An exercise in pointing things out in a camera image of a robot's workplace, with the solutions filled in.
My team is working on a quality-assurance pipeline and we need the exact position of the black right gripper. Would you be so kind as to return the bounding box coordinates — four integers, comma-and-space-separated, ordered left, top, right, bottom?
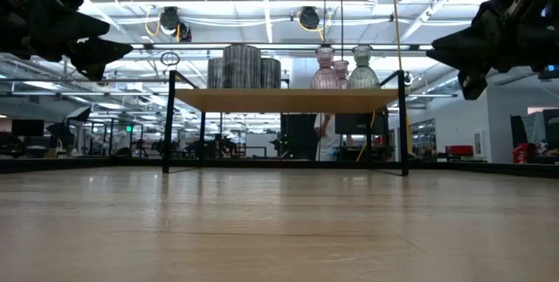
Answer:
426, 0, 559, 101

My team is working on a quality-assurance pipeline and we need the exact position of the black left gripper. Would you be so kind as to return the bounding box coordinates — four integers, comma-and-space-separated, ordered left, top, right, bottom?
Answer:
0, 0, 135, 81

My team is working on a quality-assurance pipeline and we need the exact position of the green glass candlestick holder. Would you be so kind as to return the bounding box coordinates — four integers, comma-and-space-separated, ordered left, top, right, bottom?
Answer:
347, 45, 381, 90

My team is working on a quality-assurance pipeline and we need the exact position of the pink glass candlestick holder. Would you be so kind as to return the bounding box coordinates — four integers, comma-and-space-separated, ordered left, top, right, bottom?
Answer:
310, 45, 342, 90
333, 58, 351, 90

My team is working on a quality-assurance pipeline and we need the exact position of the metal scented candle tin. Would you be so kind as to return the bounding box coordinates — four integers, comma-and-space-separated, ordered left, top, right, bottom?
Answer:
206, 57, 226, 90
222, 44, 263, 90
260, 57, 283, 90

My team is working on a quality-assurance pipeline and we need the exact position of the black studio light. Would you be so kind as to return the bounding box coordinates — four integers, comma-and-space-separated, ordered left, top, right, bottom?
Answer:
45, 120, 75, 143
65, 106, 93, 122

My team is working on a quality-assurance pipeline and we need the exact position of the red box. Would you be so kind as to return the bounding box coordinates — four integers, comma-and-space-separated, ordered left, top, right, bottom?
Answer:
445, 144, 475, 157

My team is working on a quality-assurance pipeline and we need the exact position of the red bag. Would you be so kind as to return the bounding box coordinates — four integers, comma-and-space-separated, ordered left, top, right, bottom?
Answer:
512, 142, 530, 165

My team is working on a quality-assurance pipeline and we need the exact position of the dark background monitor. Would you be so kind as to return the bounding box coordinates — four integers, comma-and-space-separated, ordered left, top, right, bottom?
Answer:
11, 118, 45, 138

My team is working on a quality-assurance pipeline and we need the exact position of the dark screen behind shelf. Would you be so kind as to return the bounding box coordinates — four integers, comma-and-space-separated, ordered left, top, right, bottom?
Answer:
335, 113, 390, 135

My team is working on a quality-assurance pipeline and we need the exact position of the person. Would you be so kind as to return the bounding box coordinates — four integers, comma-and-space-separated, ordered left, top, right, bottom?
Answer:
313, 113, 347, 162

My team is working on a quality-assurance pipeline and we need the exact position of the black computer tower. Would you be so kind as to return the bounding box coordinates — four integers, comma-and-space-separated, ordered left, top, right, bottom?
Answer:
279, 113, 319, 162

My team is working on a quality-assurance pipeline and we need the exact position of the wooden shelf with black legs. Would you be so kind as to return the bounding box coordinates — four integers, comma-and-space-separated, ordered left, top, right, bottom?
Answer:
162, 68, 411, 177

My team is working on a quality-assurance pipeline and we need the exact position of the white board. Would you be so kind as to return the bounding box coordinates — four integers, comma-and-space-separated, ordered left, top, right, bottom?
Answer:
245, 132, 280, 159

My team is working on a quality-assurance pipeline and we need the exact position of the black hanging ring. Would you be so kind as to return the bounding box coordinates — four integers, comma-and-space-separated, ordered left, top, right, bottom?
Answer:
159, 51, 182, 67

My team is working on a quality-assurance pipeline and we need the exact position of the black ceiling cable reel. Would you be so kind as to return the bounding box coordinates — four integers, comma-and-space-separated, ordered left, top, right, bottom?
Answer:
159, 5, 193, 43
298, 5, 322, 31

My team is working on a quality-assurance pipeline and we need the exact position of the long yellow cable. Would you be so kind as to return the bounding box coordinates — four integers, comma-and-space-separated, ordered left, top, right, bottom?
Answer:
390, 0, 415, 157

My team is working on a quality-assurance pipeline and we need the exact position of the black aluminium table frame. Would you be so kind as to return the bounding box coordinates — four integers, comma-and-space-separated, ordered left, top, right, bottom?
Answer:
0, 155, 559, 181

